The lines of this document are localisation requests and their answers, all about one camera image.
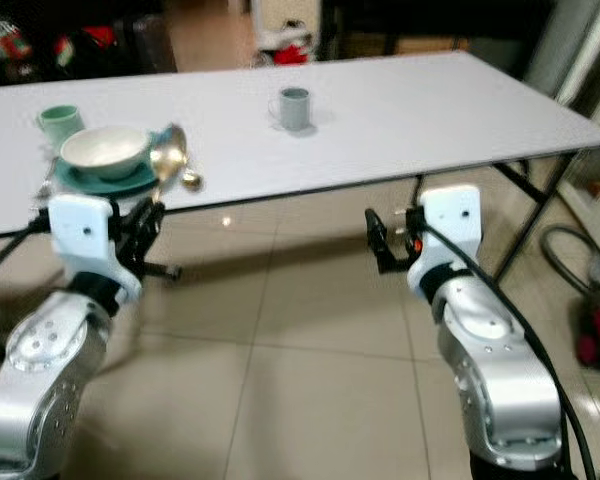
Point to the brown cardboard box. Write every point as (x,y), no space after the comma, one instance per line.
(430,45)

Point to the white ceramic bowl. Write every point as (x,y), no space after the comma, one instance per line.
(105,152)

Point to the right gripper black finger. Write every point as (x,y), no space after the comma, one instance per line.
(378,240)
(415,214)

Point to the pale green cup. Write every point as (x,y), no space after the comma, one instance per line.
(60,122)

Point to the grey ceramic mug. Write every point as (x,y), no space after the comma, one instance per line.
(295,112)

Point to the teal ceramic plate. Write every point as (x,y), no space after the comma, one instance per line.
(130,185)

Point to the white storage rack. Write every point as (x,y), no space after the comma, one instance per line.
(288,22)

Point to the red bag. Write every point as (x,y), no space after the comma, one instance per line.
(98,36)

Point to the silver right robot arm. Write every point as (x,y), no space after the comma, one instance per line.
(500,380)

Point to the gold metal spoon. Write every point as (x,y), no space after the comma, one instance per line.
(168,150)

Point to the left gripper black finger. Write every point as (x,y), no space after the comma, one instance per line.
(156,225)
(136,220)

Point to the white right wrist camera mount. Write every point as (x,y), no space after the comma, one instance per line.
(450,235)

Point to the black metal table leg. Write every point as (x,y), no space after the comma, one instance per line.
(530,225)

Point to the red cloth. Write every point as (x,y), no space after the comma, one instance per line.
(295,54)

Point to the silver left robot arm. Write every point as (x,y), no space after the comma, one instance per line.
(30,400)

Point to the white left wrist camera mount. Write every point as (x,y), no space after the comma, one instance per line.
(85,240)

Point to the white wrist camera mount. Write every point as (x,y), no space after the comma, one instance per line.
(450,235)
(85,240)

